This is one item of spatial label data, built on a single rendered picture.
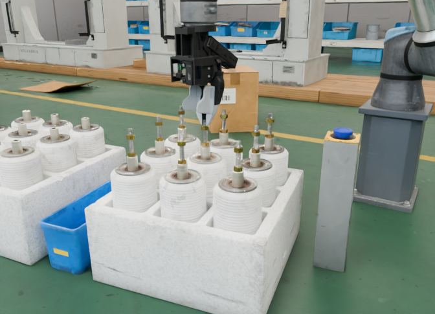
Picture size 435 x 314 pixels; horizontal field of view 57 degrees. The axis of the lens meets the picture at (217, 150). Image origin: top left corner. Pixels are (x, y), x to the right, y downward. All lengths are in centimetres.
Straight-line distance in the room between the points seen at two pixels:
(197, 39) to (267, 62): 217
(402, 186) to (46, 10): 738
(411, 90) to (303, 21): 175
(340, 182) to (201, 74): 37
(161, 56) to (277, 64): 106
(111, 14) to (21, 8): 138
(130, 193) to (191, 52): 31
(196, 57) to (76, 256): 51
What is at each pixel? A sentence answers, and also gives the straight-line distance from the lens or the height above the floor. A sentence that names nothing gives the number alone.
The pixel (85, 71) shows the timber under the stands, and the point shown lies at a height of 5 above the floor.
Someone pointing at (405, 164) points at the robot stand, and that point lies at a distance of 130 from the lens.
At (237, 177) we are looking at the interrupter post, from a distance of 76.
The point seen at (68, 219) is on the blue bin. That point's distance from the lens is 107.
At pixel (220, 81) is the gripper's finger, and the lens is 84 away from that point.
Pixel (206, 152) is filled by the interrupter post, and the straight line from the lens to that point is 90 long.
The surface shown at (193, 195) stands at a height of 23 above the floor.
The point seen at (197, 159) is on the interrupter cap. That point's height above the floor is 25.
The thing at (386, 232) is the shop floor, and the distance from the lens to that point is 121.
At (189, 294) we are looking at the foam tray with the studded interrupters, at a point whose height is 3.
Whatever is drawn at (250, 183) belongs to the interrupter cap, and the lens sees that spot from 78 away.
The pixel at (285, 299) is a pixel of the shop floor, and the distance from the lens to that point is 90.
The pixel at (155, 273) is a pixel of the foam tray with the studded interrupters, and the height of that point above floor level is 6.
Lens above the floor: 56
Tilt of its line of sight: 19 degrees down
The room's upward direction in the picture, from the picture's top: straight up
